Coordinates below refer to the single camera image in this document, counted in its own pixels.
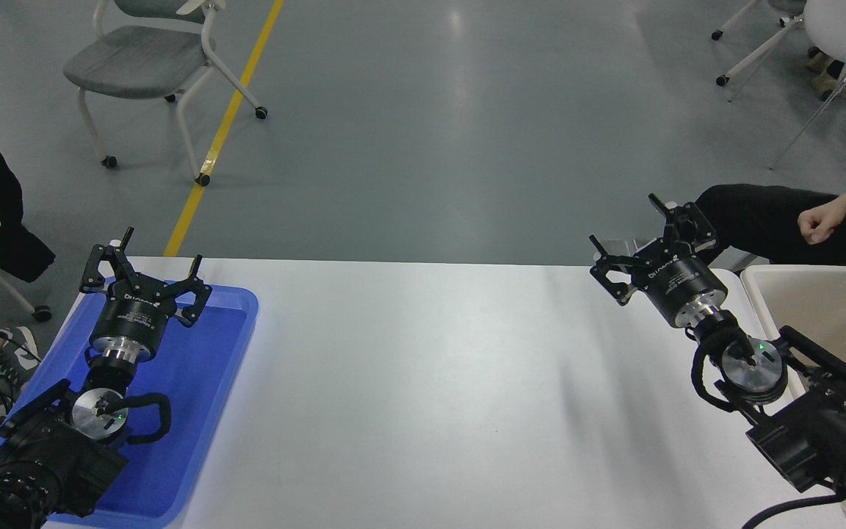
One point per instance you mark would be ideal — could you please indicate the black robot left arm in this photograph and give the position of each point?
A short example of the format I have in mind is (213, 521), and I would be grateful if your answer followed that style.
(48, 455)

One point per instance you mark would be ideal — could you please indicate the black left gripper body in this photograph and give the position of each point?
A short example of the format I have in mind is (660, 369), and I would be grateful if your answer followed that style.
(136, 312)

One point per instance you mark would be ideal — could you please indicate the grey chair with casters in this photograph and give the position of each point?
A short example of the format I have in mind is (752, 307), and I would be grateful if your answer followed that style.
(136, 59)

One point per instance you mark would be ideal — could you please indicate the metal floor plate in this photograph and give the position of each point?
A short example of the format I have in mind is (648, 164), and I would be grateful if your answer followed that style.
(617, 246)
(645, 244)

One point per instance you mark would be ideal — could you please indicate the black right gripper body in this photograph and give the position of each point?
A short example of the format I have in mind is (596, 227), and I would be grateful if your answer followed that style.
(676, 283)

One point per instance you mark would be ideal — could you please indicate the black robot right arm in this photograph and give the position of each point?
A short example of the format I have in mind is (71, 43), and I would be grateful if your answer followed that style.
(819, 433)

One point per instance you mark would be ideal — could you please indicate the blue plastic tray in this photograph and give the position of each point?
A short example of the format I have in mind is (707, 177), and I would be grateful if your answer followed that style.
(195, 382)

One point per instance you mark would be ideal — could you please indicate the white shell chair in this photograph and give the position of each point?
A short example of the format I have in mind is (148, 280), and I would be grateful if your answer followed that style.
(841, 26)

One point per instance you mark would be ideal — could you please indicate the large pale plastic bin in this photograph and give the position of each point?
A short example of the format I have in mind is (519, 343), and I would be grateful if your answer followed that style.
(834, 301)

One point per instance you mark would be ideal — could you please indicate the person's hand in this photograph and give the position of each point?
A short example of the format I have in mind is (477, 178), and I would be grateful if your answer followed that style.
(819, 220)

